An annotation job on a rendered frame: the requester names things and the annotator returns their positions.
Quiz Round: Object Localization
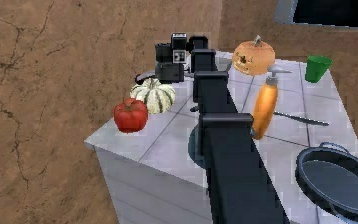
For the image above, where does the grey knife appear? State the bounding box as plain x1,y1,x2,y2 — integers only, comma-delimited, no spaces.
273,110,331,127

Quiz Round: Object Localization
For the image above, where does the white green striped pumpkin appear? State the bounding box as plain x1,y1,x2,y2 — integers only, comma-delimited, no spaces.
129,77,177,115

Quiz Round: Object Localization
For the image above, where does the red tomato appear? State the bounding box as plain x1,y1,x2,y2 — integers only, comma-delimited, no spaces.
113,97,150,134

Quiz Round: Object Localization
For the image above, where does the dark grey round plate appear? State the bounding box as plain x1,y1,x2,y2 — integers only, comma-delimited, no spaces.
187,124,208,170

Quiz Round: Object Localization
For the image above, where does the orange carved pumpkin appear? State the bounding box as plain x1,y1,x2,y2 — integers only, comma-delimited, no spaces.
231,34,277,76

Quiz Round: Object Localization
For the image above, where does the black round pan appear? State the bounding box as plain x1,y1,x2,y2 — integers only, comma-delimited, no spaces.
294,141,358,224

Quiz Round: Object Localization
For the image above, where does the white tiled kitchen counter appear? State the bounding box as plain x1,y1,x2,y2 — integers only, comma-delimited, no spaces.
84,49,358,224

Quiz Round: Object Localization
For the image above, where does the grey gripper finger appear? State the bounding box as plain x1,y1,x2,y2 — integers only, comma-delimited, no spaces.
134,69,157,80
135,77,158,85

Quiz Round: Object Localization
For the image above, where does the green cup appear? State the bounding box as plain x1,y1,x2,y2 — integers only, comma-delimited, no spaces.
304,55,334,84

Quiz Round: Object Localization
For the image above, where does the orange pump soap bottle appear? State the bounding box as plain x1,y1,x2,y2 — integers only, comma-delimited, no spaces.
251,64,293,141

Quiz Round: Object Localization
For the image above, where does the dark window grey frame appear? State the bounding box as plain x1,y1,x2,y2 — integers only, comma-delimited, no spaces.
274,0,358,32

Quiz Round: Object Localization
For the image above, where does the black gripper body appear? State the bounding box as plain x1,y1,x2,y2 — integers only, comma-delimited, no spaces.
154,42,186,85

